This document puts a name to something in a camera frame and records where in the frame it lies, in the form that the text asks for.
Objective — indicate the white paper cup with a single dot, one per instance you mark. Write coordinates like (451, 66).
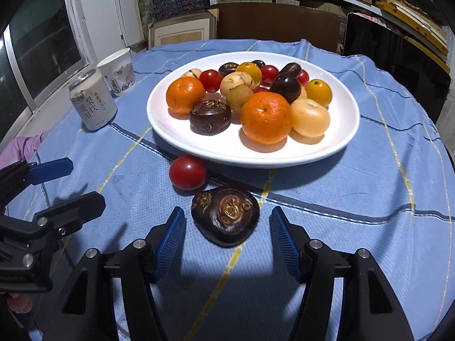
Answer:
(117, 73)

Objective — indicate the white drink can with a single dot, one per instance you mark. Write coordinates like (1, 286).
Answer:
(93, 103)

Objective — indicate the red cherry tomato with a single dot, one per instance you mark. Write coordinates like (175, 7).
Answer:
(260, 89)
(187, 172)
(209, 80)
(303, 77)
(269, 73)

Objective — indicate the pink cloth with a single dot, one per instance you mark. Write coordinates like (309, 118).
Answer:
(21, 147)

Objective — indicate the person's left hand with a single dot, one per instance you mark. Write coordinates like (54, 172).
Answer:
(19, 302)

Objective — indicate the stack of yellow wooden frames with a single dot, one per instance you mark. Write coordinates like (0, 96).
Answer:
(412, 21)

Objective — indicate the blue striped tablecloth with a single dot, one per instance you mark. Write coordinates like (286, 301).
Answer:
(355, 191)

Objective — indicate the white oval plate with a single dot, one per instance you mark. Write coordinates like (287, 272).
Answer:
(248, 151)

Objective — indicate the small yellow tomato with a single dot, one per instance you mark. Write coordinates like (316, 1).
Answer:
(248, 71)

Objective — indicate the wooden picture frame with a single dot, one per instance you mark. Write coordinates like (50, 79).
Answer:
(181, 32)

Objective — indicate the brown board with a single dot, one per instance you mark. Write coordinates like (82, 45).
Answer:
(277, 25)

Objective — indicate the large orange mandarin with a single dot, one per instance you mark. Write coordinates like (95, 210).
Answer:
(266, 117)

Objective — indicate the pale loquat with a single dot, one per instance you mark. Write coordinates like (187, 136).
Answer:
(234, 81)
(192, 74)
(310, 117)
(302, 93)

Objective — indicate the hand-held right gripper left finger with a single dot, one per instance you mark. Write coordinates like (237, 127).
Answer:
(170, 245)

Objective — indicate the dark water chestnut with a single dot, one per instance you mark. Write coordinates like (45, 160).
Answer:
(209, 116)
(290, 68)
(225, 220)
(228, 69)

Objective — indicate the white door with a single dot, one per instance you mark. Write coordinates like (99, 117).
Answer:
(106, 14)

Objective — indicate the window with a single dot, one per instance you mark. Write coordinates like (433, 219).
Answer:
(42, 42)

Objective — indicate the tan longan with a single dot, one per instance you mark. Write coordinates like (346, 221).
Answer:
(239, 97)

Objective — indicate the small orange mandarin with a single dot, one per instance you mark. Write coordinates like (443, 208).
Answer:
(185, 95)

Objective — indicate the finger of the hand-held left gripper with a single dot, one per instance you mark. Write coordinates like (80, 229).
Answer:
(49, 168)
(81, 206)

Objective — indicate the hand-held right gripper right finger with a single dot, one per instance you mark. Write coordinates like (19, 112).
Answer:
(284, 245)

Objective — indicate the large yellow tomato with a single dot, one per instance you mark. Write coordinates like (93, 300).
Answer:
(319, 92)

